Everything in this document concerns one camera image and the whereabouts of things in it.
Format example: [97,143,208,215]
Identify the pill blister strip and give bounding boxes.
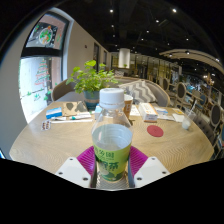
[40,119,53,132]

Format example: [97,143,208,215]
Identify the blue and white card pack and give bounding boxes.
[154,106,169,116]

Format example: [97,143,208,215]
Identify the flat round red coaster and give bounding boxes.
[146,124,165,138]

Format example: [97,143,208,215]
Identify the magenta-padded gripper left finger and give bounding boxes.
[54,145,98,189]

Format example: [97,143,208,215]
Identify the white pen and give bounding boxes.
[50,114,93,122]

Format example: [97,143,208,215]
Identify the clear bottle with green label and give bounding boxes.
[91,87,134,183]

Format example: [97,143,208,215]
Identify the brown ceramic mug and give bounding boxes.
[123,93,134,119]

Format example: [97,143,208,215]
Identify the white paper napkin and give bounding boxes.
[172,113,185,123]

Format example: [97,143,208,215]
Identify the wooden stand with leaf cutout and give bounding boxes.
[61,100,89,118]

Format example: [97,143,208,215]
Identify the green potted plant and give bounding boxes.
[65,59,119,111]

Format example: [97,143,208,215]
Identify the white round pillar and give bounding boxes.
[118,47,132,69]

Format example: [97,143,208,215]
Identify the grey zigzag cushion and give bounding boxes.
[118,79,158,104]

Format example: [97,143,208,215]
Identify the yellow and white card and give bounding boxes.
[172,107,185,116]

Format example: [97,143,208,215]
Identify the group of ceiling lights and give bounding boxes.
[108,6,221,64]

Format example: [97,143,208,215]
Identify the white printed paper slips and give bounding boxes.
[157,113,176,122]

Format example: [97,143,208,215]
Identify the small light blue box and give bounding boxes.
[94,104,103,120]

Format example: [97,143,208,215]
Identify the group of dining chairs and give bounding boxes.
[161,78,224,158]

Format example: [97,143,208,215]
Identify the white and orange box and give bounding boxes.
[138,102,159,123]

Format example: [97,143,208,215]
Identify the clear plastic cup with straw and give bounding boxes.
[181,99,198,131]

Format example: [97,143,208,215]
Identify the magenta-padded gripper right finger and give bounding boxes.
[127,145,171,189]

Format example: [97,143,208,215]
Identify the printed menu leaflet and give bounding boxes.
[129,104,141,117]

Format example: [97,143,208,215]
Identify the window with posters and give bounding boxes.
[18,13,69,124]

